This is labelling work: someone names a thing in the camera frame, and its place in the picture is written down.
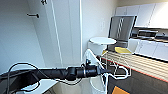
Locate white t-shirt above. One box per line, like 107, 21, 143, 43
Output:
80, 49, 112, 94

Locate white clothes hanger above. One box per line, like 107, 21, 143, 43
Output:
83, 49, 132, 82

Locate white wardrobe door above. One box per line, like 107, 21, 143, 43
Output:
44, 0, 83, 84

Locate round white table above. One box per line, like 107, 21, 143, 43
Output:
88, 36, 118, 47

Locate tall black appliance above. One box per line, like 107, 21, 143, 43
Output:
107, 14, 138, 48

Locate white counter cabinets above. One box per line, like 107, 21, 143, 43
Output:
127, 35, 168, 62

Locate small black counter appliance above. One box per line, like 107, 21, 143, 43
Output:
137, 29, 159, 38

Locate white wardrobe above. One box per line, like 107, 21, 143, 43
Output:
0, 0, 51, 94

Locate black door hinge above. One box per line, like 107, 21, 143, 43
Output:
40, 0, 48, 6

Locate white wall switch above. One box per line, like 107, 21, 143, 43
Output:
100, 21, 106, 30

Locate white wall cabinets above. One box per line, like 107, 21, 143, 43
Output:
114, 1, 168, 30

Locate black wall hook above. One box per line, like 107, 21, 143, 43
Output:
26, 12, 41, 19

